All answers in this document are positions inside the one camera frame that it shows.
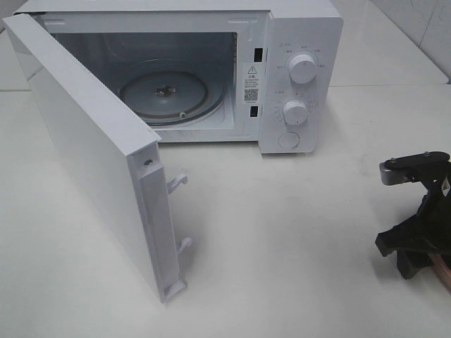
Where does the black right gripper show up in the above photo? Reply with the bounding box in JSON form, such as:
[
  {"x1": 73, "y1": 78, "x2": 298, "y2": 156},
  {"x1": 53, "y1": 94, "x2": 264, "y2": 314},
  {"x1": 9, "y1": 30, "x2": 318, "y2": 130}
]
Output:
[{"x1": 376, "y1": 172, "x2": 450, "y2": 280}]

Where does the pink round plate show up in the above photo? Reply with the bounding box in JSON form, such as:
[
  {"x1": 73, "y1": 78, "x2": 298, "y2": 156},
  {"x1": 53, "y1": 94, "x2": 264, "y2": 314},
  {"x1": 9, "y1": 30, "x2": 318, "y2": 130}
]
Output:
[{"x1": 429, "y1": 254, "x2": 451, "y2": 288}]

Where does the round white door button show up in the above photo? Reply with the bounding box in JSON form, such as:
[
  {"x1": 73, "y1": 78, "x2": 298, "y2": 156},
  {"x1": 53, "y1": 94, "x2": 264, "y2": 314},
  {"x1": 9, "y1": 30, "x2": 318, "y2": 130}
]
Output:
[{"x1": 278, "y1": 132, "x2": 300, "y2": 149}]

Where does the white microwave door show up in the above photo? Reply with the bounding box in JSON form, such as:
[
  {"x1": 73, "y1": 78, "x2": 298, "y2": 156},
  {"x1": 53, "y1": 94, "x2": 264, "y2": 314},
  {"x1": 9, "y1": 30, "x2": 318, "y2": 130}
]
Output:
[{"x1": 4, "y1": 14, "x2": 191, "y2": 302}]

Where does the lower white dial knob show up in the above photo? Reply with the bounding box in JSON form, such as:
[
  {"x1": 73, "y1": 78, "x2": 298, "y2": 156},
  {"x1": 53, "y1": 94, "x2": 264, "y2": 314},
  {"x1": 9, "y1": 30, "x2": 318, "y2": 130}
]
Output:
[{"x1": 282, "y1": 100, "x2": 309, "y2": 125}]

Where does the white dial knob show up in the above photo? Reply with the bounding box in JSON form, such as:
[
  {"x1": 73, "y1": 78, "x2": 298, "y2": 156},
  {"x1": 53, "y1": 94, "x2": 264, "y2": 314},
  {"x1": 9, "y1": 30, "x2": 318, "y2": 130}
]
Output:
[
  {"x1": 288, "y1": 51, "x2": 317, "y2": 85},
  {"x1": 282, "y1": 100, "x2": 309, "y2": 125}
]

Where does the upper white dial knob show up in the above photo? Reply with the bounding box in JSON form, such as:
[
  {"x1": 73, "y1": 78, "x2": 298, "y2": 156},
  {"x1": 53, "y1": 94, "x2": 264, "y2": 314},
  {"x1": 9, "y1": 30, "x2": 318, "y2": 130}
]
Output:
[{"x1": 288, "y1": 51, "x2": 317, "y2": 85}]

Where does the white microwave oven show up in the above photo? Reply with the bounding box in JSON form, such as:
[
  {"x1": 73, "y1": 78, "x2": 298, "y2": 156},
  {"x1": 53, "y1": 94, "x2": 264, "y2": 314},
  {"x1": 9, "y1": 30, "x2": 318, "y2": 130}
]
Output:
[{"x1": 12, "y1": 1, "x2": 343, "y2": 154}]

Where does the glass microwave turntable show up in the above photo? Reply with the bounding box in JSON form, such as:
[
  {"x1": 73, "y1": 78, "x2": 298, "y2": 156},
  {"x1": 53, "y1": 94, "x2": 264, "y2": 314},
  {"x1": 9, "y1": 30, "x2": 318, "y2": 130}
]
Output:
[{"x1": 119, "y1": 70, "x2": 226, "y2": 126}]

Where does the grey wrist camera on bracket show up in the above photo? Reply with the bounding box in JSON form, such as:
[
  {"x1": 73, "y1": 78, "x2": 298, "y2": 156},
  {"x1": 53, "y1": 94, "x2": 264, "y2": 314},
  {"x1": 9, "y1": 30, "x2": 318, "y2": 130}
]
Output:
[{"x1": 379, "y1": 151, "x2": 450, "y2": 188}]

